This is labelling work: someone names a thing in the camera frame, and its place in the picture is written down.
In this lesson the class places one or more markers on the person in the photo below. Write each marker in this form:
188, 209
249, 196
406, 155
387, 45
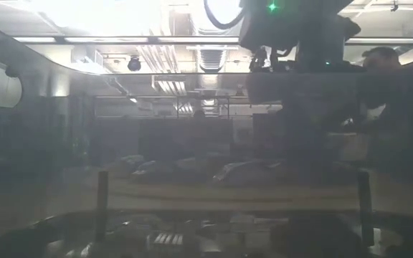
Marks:
407, 125

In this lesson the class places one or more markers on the black ceiling fixture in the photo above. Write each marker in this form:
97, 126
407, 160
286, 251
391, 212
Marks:
259, 57

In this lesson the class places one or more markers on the ceiling air vent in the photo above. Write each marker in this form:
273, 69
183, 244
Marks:
210, 61

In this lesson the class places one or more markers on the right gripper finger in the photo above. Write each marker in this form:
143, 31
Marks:
312, 139
293, 139

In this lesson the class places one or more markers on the clear plastic bin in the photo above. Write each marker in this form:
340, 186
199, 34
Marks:
48, 107

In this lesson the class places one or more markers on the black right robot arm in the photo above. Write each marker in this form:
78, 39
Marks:
299, 28

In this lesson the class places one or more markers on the black ceiling dome camera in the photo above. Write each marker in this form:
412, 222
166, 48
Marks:
134, 64

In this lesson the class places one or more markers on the blue granola bar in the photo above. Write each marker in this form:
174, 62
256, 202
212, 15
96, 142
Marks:
149, 169
133, 163

